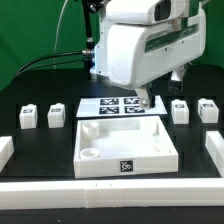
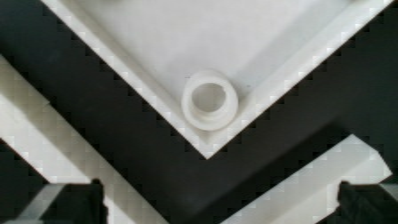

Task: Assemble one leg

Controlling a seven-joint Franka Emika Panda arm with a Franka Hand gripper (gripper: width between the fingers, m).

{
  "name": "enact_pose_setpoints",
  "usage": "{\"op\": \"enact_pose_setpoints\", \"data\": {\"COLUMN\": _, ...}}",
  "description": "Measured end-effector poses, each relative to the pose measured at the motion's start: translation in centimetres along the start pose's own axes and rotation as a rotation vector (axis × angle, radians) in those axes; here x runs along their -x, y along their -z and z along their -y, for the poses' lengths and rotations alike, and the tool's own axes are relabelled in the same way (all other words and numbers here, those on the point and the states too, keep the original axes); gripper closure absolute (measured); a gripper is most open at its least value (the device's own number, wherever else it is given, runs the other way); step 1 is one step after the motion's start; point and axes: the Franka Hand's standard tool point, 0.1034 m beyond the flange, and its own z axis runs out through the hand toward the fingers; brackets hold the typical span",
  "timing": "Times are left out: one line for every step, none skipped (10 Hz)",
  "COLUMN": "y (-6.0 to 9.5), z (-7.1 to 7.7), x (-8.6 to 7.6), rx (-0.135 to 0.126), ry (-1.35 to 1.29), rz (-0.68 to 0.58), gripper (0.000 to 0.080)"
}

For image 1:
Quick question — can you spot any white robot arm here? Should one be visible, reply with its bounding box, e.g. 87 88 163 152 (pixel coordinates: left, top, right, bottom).
91 0 206 110

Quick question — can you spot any white left fence block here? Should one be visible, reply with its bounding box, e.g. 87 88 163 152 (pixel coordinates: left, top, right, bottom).
0 136 14 172

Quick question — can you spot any black cable pair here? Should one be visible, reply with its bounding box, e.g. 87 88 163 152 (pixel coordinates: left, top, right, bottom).
14 49 96 77

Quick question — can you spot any marker sheet with tags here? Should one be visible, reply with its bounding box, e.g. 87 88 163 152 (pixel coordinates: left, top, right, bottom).
76 96 167 118

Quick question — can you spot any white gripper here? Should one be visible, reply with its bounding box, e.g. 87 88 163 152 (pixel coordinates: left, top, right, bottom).
105 9 207 112

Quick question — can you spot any white front fence rail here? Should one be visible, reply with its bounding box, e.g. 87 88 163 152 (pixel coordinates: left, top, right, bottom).
0 178 224 210

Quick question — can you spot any black camera pole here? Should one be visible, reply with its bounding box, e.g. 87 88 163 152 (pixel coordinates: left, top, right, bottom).
81 0 100 49

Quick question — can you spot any grey thin cable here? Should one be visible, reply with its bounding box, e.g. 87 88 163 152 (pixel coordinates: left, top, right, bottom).
53 0 70 70

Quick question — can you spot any white square tabletop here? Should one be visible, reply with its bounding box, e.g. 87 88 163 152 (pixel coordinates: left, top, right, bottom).
73 116 178 178

